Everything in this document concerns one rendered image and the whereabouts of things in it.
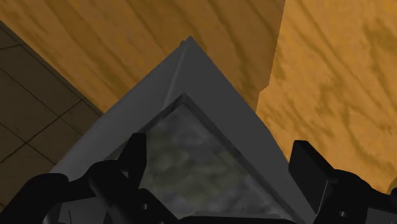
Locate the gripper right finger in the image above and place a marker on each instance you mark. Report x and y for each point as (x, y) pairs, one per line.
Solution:
(310, 173)

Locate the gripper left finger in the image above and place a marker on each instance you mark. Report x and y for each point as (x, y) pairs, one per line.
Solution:
(108, 183)

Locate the brown wooden table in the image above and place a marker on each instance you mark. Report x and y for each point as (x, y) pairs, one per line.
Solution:
(328, 77)

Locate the grey framed square box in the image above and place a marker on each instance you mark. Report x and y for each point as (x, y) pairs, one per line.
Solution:
(204, 77)

